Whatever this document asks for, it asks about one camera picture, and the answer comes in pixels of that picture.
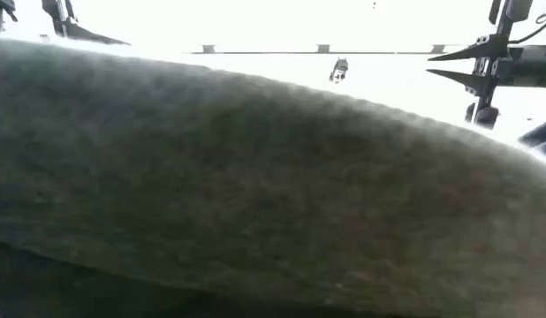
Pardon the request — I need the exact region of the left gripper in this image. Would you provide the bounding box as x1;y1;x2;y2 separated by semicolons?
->
41;0;132;47

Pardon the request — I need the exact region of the ceiling light rail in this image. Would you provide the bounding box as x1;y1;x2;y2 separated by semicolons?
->
191;43;462;56

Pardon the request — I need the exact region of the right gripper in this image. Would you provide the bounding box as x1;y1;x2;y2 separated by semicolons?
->
426;0;546;131

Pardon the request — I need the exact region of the hanging ceiling device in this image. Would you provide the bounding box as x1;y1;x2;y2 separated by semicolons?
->
329;57;350;85

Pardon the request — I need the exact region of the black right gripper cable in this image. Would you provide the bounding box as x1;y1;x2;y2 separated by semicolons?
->
509;11;546;45

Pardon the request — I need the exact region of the blue denim cap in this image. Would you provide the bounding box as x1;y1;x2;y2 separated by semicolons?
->
518;117;546;159

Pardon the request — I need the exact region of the olive green cap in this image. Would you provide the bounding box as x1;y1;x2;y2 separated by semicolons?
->
0;37;546;318

